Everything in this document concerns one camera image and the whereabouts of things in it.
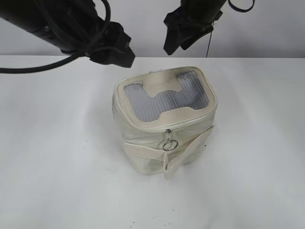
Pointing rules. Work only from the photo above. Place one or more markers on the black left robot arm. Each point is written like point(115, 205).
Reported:
point(42, 18)

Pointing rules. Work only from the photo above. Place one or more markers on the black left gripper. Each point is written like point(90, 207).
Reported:
point(102, 42)

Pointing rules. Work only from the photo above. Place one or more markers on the silver zipper pull with ring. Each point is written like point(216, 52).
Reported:
point(170, 144)

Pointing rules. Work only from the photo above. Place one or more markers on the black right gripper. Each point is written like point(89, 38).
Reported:
point(183, 30)

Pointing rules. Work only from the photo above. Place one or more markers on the cream bag with mesh lid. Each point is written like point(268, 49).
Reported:
point(145, 106)

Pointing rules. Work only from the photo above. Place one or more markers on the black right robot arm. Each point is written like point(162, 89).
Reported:
point(204, 11)

